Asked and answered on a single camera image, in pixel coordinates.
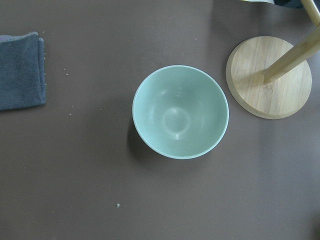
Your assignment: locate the wooden mug tree stand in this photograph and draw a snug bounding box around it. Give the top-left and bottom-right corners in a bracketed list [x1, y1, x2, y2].
[226, 0, 320, 120]

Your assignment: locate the green ceramic bowl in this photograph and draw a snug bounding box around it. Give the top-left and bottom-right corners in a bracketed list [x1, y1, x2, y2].
[132, 65, 229, 160]

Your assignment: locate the brown table mat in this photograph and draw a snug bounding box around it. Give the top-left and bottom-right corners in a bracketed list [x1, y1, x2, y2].
[0, 0, 320, 240]

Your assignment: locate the grey folded cloth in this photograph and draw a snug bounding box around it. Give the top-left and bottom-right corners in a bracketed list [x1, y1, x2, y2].
[0, 32, 47, 111]

